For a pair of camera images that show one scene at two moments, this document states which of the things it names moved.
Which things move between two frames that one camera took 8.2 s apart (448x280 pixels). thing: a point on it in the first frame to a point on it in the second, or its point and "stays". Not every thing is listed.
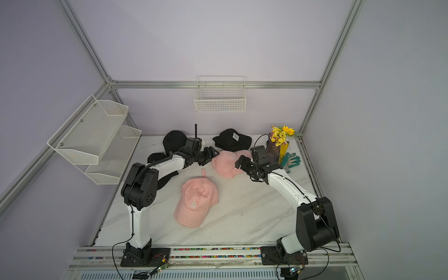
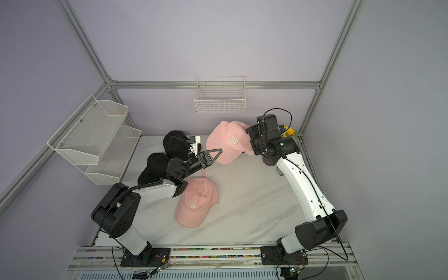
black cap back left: x=174 y=140 stays
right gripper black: x=245 y=167 to x=254 y=132
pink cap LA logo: x=200 y=195 stays
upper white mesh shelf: x=84 y=137 stays
